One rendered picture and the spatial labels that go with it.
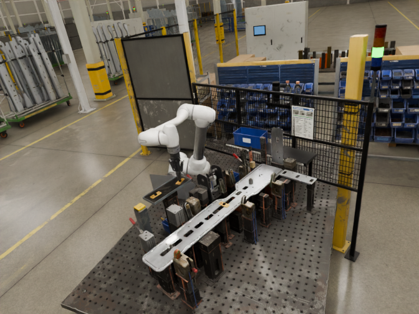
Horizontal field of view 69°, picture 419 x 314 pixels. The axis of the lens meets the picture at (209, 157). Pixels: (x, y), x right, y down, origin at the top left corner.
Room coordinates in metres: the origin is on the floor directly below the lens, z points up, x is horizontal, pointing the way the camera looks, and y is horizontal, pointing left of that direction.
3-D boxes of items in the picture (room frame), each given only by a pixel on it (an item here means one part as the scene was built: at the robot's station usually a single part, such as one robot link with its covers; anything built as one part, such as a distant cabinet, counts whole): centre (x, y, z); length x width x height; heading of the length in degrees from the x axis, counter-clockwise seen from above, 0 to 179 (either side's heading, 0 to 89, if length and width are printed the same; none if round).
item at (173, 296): (1.40, 0.39, 0.84); 0.18 x 0.06 x 0.29; 44
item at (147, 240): (1.55, 0.48, 0.88); 0.11 x 0.10 x 0.36; 44
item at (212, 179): (2.06, 0.01, 0.94); 0.18 x 0.13 x 0.49; 134
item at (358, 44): (2.26, -1.18, 1.00); 0.18 x 0.18 x 2.00; 44
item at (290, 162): (2.27, -0.68, 0.88); 0.08 x 0.08 x 0.36; 44
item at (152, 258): (1.82, -0.05, 1.00); 1.38 x 0.22 x 0.02; 134
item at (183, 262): (1.30, 0.23, 0.88); 0.15 x 0.11 x 0.36; 44
